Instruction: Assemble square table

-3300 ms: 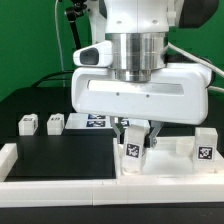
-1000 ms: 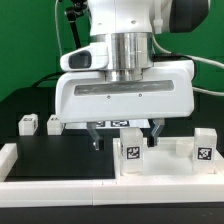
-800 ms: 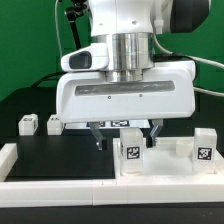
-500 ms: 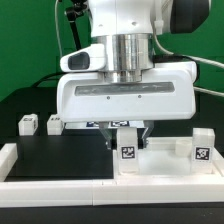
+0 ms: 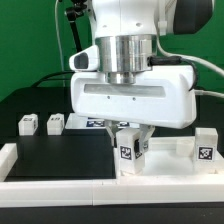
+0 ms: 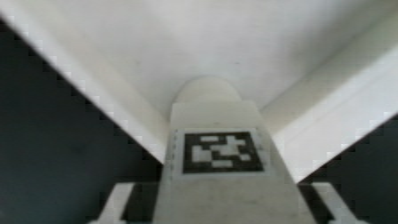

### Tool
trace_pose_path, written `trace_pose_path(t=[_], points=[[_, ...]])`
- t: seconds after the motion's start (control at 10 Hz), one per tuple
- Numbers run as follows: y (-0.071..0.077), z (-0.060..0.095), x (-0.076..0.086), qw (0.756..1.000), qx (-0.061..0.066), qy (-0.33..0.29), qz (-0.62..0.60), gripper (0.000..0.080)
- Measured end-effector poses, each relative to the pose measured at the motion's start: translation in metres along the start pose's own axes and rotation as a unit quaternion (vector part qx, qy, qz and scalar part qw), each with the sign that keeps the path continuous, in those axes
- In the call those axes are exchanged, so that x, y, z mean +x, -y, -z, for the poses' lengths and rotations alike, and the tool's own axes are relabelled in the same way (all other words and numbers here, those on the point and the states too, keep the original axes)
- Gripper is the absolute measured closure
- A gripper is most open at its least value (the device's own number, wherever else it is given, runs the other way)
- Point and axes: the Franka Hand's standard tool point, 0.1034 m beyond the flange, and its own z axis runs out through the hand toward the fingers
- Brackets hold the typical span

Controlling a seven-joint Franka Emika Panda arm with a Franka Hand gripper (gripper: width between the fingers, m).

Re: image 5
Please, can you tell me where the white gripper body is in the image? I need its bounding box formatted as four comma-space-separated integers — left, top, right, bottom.
70, 66, 196, 129

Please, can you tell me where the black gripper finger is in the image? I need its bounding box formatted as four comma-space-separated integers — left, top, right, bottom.
105, 120, 117, 146
137, 124, 155, 155

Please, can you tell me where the white square tabletop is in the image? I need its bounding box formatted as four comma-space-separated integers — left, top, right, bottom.
114, 136, 224, 176

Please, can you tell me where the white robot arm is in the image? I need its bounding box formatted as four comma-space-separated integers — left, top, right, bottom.
69, 0, 215, 149

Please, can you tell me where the white sheet with tags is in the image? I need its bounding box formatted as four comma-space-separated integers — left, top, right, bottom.
65, 113, 139, 130

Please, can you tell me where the white U-shaped obstacle fence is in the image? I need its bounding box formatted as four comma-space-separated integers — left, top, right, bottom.
0, 143, 224, 208

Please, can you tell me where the black cable on table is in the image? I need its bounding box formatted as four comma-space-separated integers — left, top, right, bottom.
31, 70, 76, 88

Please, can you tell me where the white hanging cable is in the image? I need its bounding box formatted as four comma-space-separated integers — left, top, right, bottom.
54, 0, 66, 88

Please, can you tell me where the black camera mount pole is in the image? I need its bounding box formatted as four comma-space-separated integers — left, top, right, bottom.
65, 0, 91, 52

